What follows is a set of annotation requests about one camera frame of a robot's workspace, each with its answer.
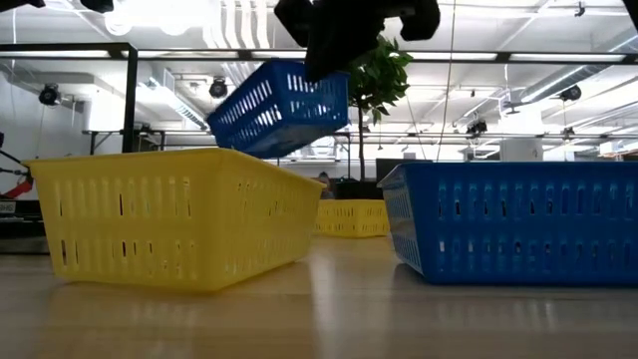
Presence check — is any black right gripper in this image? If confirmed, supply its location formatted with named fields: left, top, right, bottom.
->
left=272, top=0, right=443, bottom=84

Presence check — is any blue slotted plastic basket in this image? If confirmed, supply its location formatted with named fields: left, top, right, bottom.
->
left=205, top=58, right=351, bottom=160
left=377, top=160, right=638, bottom=286

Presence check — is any yellow slotted plastic basket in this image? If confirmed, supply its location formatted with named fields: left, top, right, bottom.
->
left=22, top=147, right=326, bottom=294
left=313, top=198, right=391, bottom=238

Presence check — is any green potted plant black pot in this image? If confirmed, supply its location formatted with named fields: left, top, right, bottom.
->
left=332, top=33, right=415, bottom=200

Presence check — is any person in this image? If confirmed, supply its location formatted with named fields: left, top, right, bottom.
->
left=316, top=171, right=336, bottom=200

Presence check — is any black linear ceiling light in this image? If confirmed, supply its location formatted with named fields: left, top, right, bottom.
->
left=0, top=42, right=638, bottom=65

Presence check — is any white ventilation duct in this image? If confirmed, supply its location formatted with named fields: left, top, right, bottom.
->
left=135, top=67, right=210, bottom=132

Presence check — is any black vertical post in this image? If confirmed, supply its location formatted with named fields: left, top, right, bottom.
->
left=122, top=43, right=140, bottom=154

